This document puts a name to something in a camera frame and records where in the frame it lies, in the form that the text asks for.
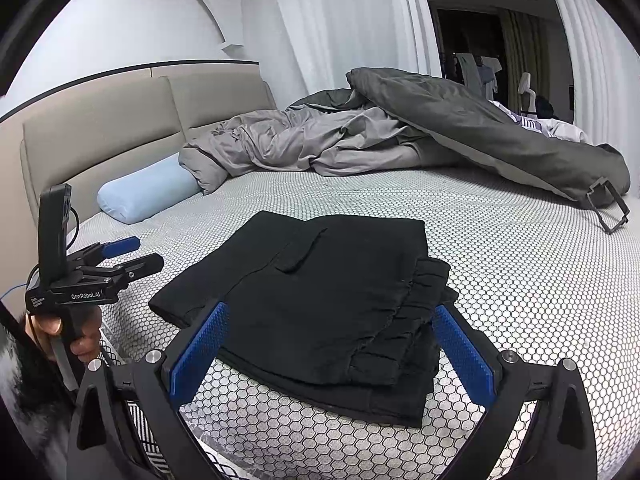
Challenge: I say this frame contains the dark grey quilt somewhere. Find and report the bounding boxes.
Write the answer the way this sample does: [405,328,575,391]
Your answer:
[285,66,632,206]

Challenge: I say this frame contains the white striped cloth pile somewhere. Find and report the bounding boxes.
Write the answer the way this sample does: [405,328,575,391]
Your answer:
[492,101,588,143]

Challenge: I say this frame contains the beige curtain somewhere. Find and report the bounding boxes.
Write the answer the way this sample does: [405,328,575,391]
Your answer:
[500,7,551,106]

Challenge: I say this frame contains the black pants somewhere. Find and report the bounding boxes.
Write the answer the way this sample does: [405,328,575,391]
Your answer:
[147,210,458,428]

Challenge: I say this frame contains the black strap loop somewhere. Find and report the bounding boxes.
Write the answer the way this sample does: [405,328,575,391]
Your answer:
[584,175,631,235]

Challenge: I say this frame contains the bed with white honeycomb sheet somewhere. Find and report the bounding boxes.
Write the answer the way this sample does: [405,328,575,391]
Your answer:
[65,162,640,480]

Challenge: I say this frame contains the person's left hand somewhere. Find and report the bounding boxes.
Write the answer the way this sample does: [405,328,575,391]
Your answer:
[25,305,103,363]

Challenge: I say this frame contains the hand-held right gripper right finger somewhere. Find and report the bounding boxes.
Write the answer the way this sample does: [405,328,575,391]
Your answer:
[431,302,598,480]

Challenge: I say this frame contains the beige padded headboard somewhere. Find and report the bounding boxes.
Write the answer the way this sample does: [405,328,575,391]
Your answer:
[0,60,278,241]

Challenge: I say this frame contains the hanging clothes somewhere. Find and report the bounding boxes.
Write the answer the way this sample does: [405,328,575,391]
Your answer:
[447,52,503,103]

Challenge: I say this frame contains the light blue pillow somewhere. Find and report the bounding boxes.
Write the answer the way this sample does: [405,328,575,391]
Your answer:
[96,152,203,226]

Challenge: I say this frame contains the light grey duvet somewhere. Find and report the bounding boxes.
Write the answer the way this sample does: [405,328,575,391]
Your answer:
[177,105,466,196]

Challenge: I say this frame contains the white chair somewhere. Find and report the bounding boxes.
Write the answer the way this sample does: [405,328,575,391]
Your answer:
[517,72,539,111]

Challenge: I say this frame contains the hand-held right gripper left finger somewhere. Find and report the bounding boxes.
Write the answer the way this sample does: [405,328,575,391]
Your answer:
[67,300,233,480]

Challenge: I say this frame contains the person's left forearm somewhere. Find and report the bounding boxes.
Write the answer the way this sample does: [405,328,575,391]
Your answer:
[0,305,81,480]

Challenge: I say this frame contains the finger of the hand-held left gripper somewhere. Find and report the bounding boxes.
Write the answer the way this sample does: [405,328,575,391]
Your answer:
[70,236,142,266]
[80,253,165,286]

